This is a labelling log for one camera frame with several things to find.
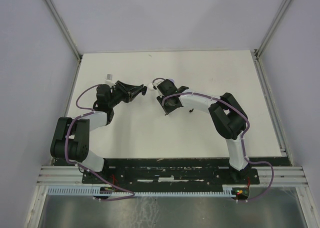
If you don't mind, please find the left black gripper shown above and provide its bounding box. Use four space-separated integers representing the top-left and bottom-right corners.
108 80 143 108

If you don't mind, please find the black earbud charging case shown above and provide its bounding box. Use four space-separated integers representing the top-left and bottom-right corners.
141 86 148 96

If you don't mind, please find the white earbud charging case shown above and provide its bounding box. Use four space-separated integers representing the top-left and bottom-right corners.
147 83 156 91

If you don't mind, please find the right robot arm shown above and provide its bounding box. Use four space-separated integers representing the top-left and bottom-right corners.
152 78 251 183

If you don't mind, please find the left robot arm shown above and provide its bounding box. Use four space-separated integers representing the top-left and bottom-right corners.
50 81 148 183

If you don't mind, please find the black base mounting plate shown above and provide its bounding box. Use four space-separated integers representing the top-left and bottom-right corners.
82 166 260 189

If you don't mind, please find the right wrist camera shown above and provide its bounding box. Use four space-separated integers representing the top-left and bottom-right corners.
152 81 161 90

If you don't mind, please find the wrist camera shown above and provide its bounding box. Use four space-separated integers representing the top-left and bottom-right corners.
152 81 161 90
104 74 115 87

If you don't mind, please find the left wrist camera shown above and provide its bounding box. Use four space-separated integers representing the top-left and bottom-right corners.
104 74 115 87

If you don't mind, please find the left aluminium frame post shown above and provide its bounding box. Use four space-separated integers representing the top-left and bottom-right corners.
37 0 83 61

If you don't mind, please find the aluminium frame post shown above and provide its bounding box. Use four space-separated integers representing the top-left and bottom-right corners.
37 0 83 61
253 0 301 60

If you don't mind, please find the white slotted cable duct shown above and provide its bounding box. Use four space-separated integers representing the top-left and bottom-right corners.
46 185 238 196

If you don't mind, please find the aluminium frame rail front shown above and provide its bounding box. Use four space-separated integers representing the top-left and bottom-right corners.
36 166 308 187

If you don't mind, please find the right aluminium frame post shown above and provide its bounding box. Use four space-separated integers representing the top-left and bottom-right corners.
253 0 301 60

